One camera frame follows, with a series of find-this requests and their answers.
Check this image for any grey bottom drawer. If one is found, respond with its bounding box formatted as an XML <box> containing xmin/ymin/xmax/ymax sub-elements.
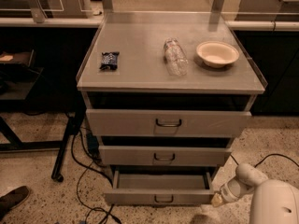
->
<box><xmin>104</xmin><ymin>170</ymin><xmax>214</xmax><ymax>205</ymax></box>

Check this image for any grey drawer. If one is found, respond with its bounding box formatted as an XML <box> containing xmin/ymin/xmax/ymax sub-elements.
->
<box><xmin>86</xmin><ymin>92</ymin><xmax>250</xmax><ymax>138</ymax></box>
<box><xmin>99</xmin><ymin>145</ymin><xmax>231</xmax><ymax>167</ymax></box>
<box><xmin>104</xmin><ymin>170</ymin><xmax>214</xmax><ymax>205</ymax></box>

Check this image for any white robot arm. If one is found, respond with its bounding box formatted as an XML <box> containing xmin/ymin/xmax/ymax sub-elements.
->
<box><xmin>211</xmin><ymin>163</ymin><xmax>299</xmax><ymax>224</ymax></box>

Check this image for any grey middle drawer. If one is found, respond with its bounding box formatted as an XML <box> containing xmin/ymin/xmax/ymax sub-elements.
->
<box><xmin>99</xmin><ymin>145</ymin><xmax>231</xmax><ymax>167</ymax></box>

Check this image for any grey drawer cabinet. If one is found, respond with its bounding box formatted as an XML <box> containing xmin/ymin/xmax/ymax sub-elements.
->
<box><xmin>78</xmin><ymin>12</ymin><xmax>266</xmax><ymax>205</ymax></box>

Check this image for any grey top drawer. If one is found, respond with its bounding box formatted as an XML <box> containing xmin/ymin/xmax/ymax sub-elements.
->
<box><xmin>86</xmin><ymin>92</ymin><xmax>250</xmax><ymax>138</ymax></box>

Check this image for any blue power adapter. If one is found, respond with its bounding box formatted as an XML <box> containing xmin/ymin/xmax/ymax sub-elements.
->
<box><xmin>86</xmin><ymin>133</ymin><xmax>99</xmax><ymax>154</ymax></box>

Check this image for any clear plastic bottle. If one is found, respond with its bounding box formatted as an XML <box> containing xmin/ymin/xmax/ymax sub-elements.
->
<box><xmin>164</xmin><ymin>38</ymin><xmax>188</xmax><ymax>77</ymax></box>

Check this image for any cream paper bowl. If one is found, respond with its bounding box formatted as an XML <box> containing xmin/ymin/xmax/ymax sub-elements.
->
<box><xmin>196</xmin><ymin>41</ymin><xmax>239</xmax><ymax>68</ymax></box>

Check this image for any dark blue snack packet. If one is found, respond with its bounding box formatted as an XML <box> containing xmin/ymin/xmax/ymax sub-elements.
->
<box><xmin>100</xmin><ymin>51</ymin><xmax>120</xmax><ymax>71</ymax></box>

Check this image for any dark shoe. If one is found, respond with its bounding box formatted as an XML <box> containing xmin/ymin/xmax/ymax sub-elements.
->
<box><xmin>0</xmin><ymin>186</ymin><xmax>30</xmax><ymax>219</ymax></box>

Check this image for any black side table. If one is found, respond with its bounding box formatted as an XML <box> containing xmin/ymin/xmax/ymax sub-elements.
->
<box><xmin>0</xmin><ymin>49</ymin><xmax>86</xmax><ymax>183</ymax></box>

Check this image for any black floor cable right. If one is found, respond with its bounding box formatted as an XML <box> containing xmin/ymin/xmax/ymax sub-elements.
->
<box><xmin>230</xmin><ymin>153</ymin><xmax>299</xmax><ymax>169</ymax></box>

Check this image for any black floor cable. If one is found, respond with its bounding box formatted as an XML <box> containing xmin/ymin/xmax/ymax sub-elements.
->
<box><xmin>70</xmin><ymin>126</ymin><xmax>123</xmax><ymax>224</ymax></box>
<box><xmin>230</xmin><ymin>153</ymin><xmax>299</xmax><ymax>169</ymax></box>

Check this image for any black floor cable left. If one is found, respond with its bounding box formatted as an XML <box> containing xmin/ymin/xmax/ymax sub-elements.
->
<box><xmin>70</xmin><ymin>126</ymin><xmax>123</xmax><ymax>224</ymax></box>

